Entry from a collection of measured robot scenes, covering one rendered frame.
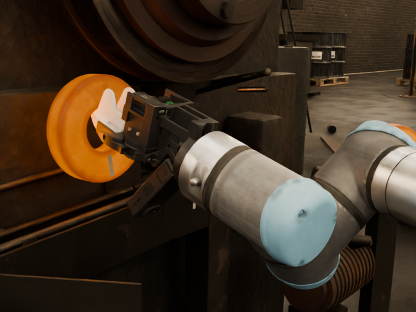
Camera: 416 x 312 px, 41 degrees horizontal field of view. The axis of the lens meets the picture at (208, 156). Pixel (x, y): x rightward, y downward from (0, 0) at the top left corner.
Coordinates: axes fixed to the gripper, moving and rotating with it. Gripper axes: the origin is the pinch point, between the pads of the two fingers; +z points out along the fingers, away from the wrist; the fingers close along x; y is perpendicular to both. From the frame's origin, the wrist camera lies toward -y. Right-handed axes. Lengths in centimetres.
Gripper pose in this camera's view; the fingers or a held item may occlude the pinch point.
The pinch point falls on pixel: (98, 115)
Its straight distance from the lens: 81.5
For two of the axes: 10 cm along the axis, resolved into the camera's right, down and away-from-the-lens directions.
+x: -6.6, 1.4, -7.4
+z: -7.1, -4.3, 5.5
